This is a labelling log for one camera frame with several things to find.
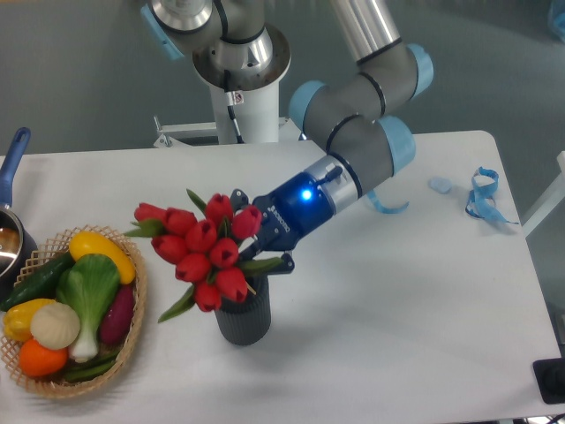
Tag blue ribbon on right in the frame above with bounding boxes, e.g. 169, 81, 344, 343
464, 167, 518, 224

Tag blue handled saucepan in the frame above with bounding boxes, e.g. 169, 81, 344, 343
1, 127, 37, 301

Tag white frame at right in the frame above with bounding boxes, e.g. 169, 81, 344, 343
522, 151, 564, 238

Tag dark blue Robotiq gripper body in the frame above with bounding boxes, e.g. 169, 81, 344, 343
252, 172, 335, 252

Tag blue curled ribbon strip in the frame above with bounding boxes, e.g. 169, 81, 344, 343
366, 190, 410, 215

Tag red tulip bouquet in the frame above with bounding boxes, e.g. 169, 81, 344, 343
125, 190, 262, 322

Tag small blue cap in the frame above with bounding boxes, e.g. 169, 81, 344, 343
428, 177, 453, 194

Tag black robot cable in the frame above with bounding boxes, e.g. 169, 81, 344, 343
222, 69, 245, 145

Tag green pea pods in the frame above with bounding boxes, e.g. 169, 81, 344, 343
63, 351, 118, 383

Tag purple sweet potato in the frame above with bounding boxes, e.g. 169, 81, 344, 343
99, 284, 135, 345

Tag woven wicker basket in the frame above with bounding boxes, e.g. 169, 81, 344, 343
1, 224, 147, 399

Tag orange fruit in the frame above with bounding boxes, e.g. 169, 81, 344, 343
19, 339, 68, 377

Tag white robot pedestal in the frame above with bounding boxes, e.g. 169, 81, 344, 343
153, 61, 306, 148

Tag black device at edge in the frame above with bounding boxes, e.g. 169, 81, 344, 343
532, 358, 564, 405

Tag dark green cucumber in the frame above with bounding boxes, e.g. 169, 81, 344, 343
1, 252, 74, 312

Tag dark grey ribbed vase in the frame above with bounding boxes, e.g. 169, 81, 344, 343
215, 276, 271, 346

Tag white garlic bun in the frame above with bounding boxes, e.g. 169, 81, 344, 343
30, 302, 80, 350

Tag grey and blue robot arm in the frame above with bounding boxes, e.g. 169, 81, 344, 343
141, 1, 433, 276

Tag green bok choy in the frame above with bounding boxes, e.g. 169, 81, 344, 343
56, 254, 120, 363

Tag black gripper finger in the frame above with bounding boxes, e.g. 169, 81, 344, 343
237, 247, 295, 275
230, 189, 252, 213

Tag yellow bell pepper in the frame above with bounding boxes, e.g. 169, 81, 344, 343
3, 299, 56, 342

